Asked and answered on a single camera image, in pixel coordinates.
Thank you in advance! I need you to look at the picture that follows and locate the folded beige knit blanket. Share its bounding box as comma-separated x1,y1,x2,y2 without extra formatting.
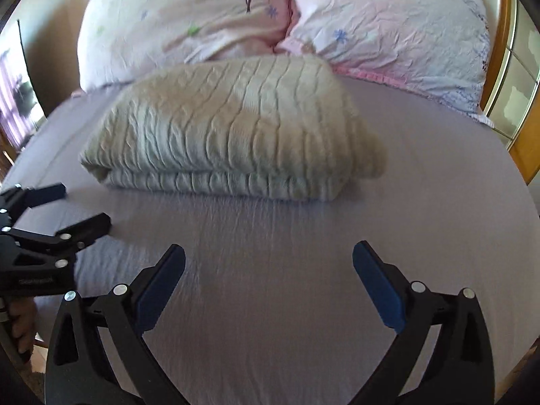
79,54,386,201

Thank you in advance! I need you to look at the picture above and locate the purple curtain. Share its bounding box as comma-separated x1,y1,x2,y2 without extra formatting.
0,46,34,153

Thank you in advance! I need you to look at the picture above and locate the wooden headboard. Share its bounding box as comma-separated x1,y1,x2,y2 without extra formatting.
479,0,540,186

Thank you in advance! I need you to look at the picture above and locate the pink floral pillow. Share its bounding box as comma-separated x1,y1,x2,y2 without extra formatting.
77,0,298,92
276,0,495,126

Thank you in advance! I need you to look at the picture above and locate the person's left hand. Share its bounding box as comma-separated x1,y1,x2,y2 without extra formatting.
7,295,39,353

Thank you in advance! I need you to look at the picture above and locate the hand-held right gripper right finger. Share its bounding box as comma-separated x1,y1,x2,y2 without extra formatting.
352,240,495,405

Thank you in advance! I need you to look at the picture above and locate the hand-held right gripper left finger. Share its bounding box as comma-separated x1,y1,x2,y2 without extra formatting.
44,244,187,405

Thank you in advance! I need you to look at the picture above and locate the purple bed sheet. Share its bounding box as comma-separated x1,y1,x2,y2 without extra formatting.
0,77,540,405

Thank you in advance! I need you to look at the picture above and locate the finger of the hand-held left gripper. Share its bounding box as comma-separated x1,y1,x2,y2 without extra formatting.
4,214,112,271
0,183,68,220

